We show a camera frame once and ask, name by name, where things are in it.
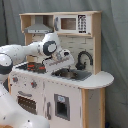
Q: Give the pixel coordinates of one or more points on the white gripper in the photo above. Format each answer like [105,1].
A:
[58,61]

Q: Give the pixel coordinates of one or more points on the small metal toy pot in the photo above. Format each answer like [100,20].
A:
[69,75]

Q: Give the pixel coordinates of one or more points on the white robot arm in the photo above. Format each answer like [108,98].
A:
[11,113]

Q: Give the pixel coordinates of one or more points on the wooden toy kitchen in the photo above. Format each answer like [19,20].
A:
[87,97]

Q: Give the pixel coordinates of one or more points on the black toy faucet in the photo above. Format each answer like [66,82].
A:
[82,57]

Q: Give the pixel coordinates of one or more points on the grey toy sink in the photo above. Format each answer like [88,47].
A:
[81,75]

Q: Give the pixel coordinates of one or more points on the black toy stovetop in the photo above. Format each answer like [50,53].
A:
[33,67]

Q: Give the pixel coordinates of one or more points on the white toy microwave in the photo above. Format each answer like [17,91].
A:
[73,24]

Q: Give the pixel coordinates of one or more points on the right red stove knob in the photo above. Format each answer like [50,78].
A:
[33,84]

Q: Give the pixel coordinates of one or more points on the red stove knob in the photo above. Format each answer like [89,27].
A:
[33,84]
[15,79]

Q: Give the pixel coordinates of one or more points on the grey range hood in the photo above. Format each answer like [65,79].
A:
[38,27]

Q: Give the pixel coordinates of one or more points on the grey ice dispenser panel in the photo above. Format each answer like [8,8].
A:
[62,106]

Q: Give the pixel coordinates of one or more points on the left red stove knob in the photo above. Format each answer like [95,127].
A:
[15,79]

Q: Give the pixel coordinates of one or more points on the toy oven door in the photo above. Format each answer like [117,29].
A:
[29,101]

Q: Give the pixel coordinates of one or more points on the grey backdrop curtain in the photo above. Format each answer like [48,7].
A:
[114,42]

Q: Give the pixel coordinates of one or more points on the grey cabinet door handle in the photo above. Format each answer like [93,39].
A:
[48,111]

